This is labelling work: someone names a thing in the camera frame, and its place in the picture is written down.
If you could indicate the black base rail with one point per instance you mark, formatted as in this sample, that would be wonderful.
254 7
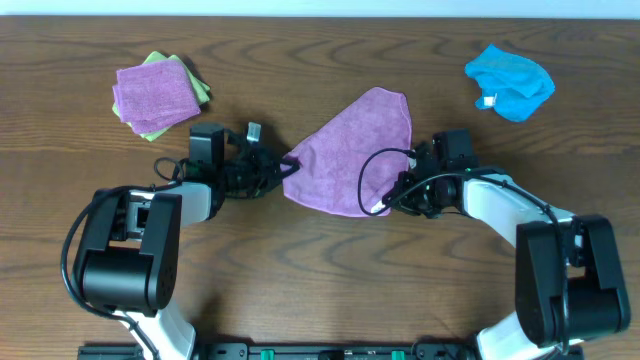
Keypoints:
418 351

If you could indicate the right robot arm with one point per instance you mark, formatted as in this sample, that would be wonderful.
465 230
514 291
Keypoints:
569 282

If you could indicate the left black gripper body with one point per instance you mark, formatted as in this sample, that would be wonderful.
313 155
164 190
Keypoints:
261 170

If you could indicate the folded purple cloth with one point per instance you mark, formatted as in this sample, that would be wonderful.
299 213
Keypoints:
156 95

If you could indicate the crumpled blue cloth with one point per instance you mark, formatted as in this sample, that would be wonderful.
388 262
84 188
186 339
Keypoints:
512 85

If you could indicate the purple microfibre cloth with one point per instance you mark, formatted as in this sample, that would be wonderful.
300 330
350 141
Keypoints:
348 165

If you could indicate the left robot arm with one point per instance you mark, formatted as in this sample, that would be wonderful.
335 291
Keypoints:
125 268

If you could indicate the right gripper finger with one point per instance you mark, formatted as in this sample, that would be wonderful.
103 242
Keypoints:
391 201
404 182

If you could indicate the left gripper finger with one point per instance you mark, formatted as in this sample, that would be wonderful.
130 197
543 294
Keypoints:
279 175
292 163

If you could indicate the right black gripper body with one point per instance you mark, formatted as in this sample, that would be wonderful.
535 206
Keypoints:
405 185

